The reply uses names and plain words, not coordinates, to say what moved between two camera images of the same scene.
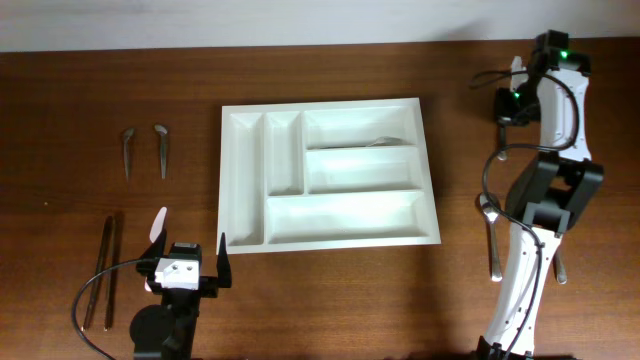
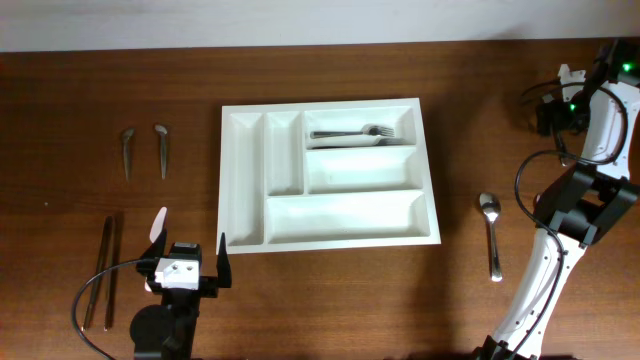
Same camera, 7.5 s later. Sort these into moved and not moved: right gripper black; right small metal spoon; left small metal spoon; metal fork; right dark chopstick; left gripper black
Moved: right gripper black; metal fork
Not moved: left gripper black; right dark chopstick; right small metal spoon; left small metal spoon
